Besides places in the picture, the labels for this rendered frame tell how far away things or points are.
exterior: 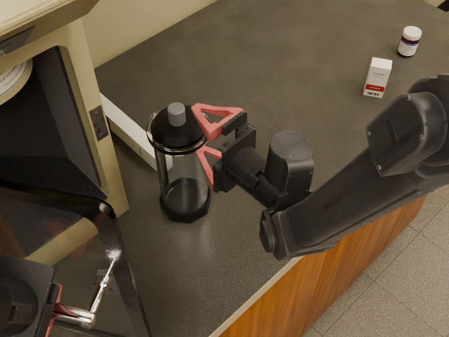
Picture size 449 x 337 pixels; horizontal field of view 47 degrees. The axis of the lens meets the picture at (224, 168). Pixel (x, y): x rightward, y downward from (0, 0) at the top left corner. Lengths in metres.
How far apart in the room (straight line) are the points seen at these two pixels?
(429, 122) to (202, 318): 0.67
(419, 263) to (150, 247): 1.38
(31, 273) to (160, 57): 0.87
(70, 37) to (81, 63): 0.05
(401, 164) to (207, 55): 1.05
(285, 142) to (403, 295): 1.47
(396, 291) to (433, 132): 1.77
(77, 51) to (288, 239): 0.38
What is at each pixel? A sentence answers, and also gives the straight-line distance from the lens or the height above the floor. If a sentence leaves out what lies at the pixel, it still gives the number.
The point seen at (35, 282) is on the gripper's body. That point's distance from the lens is 0.60.
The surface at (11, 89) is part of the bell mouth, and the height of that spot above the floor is 1.33.
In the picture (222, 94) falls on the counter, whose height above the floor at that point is 0.94.
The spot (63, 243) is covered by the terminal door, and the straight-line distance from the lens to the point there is 0.61.
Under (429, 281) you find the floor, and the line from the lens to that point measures 2.15.
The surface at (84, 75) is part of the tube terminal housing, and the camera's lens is 0.78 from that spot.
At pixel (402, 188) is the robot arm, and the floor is 1.48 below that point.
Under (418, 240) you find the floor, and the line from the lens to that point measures 2.23.
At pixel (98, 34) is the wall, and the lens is 1.36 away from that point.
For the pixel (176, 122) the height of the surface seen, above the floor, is 1.19.
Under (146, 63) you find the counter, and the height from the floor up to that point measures 0.94.
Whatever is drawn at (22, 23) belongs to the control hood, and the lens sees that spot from 0.55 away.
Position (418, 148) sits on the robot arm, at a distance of 0.34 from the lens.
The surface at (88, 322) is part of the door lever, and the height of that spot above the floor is 1.21.
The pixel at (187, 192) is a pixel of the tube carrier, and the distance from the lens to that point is 0.94.
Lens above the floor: 1.80
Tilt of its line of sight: 52 degrees down
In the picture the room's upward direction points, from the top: straight up
